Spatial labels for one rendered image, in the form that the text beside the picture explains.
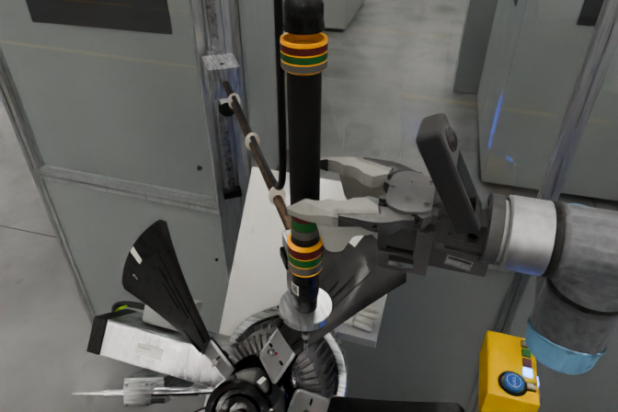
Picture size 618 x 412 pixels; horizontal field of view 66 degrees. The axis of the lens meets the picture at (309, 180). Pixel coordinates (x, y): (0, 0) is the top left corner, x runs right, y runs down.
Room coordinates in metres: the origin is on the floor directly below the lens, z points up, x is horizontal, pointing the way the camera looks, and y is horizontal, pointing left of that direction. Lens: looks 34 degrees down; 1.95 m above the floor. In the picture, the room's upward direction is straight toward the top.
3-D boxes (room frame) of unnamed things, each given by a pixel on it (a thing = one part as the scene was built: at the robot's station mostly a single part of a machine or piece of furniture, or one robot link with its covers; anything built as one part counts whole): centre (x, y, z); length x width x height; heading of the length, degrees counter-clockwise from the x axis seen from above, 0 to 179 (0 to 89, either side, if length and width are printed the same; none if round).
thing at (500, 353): (0.60, -0.43, 1.02); 0.16 x 0.10 x 0.11; 163
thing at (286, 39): (0.42, 0.00, 1.80); 0.04 x 0.04 x 0.03
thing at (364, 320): (0.90, -0.12, 0.87); 0.15 x 0.09 x 0.02; 68
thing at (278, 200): (0.71, 0.10, 1.54); 0.54 x 0.01 x 0.01; 18
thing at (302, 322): (0.43, 0.01, 1.50); 0.09 x 0.07 x 0.10; 18
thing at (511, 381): (0.56, -0.41, 1.08); 0.04 x 0.04 x 0.02
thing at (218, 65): (1.02, 0.20, 1.54); 0.10 x 0.07 x 0.08; 18
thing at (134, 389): (0.53, 0.33, 1.08); 0.07 x 0.04 x 0.06; 83
